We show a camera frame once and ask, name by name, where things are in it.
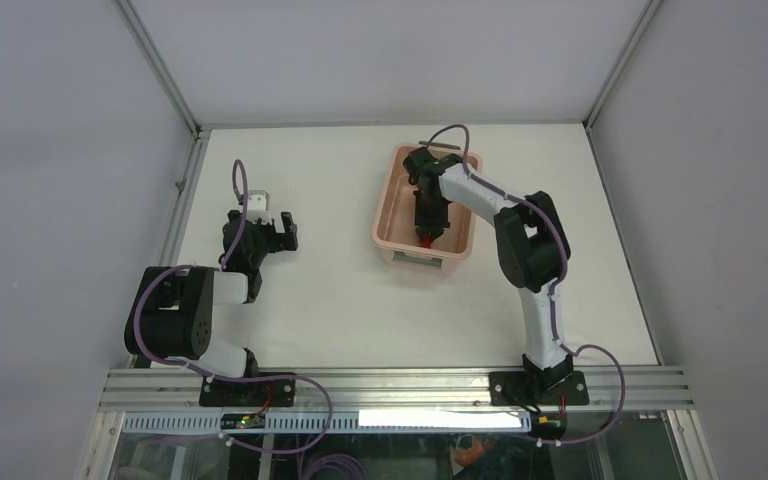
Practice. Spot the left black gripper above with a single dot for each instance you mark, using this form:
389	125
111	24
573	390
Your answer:
282	241

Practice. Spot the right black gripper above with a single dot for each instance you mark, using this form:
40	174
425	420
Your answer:
434	225

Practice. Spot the red black screwdriver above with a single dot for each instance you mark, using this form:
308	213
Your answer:
426	240

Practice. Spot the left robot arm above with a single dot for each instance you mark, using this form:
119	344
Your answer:
171	320

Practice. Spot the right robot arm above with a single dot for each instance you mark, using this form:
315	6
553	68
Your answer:
532	251

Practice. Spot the pink plastic bin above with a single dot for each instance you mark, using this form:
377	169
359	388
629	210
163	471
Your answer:
393	230

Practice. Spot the orange object under table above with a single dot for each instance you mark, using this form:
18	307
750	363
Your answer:
469	448

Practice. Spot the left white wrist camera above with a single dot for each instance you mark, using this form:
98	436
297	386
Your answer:
257	207

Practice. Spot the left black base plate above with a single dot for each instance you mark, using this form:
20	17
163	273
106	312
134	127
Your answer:
276	392

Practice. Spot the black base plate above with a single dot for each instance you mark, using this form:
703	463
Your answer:
519	388
276	392

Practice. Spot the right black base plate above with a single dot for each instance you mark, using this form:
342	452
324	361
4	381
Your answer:
519	388

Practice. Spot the white slotted cable duct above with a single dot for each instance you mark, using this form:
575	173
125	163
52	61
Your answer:
363	421

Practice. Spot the aluminium mounting rail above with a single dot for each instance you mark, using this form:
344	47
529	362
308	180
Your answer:
633	388

